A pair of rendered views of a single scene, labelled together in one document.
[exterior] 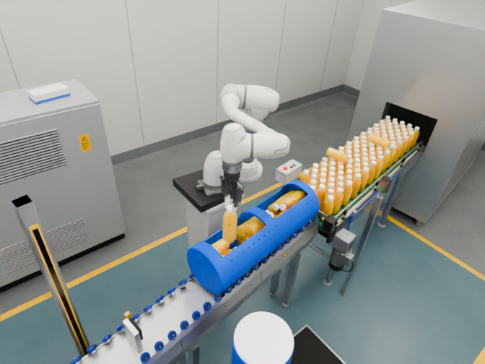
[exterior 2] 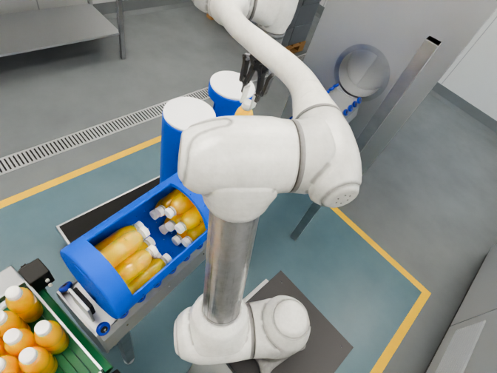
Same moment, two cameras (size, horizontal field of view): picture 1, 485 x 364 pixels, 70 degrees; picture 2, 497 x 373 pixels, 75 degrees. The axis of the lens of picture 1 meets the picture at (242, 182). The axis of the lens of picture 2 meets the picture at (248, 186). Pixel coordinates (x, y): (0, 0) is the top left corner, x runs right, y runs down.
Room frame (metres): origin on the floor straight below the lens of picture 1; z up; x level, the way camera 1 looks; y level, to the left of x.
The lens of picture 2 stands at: (2.22, -0.16, 2.18)
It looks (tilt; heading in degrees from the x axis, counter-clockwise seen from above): 50 degrees down; 161
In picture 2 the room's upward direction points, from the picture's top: 21 degrees clockwise
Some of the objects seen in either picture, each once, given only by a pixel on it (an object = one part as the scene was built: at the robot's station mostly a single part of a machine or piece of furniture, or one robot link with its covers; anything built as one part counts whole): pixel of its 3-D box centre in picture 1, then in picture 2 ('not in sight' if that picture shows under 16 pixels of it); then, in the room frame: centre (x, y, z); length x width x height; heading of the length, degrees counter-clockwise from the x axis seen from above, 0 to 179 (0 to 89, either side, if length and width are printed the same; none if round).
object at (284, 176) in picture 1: (288, 171); not in sight; (2.20, -0.35, 1.05); 0.20 x 0.10 x 0.10; 139
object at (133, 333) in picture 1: (134, 334); not in sight; (0.85, 0.45, 1.00); 0.10 x 0.04 x 0.15; 49
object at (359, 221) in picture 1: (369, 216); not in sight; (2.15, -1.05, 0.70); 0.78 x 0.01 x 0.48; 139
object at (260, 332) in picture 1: (263, 339); (189, 114); (0.86, -0.15, 1.03); 0.28 x 0.28 x 0.01
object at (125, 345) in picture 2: (276, 270); (126, 346); (1.85, -0.33, 0.31); 0.06 x 0.06 x 0.63; 49
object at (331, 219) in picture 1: (328, 224); (38, 277); (1.75, -0.61, 0.95); 0.10 x 0.07 x 0.10; 49
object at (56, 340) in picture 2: not in sight; (51, 336); (1.95, -0.49, 1.00); 0.07 x 0.07 x 0.19
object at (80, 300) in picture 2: not in sight; (83, 303); (1.85, -0.43, 0.99); 0.10 x 0.02 x 0.12; 49
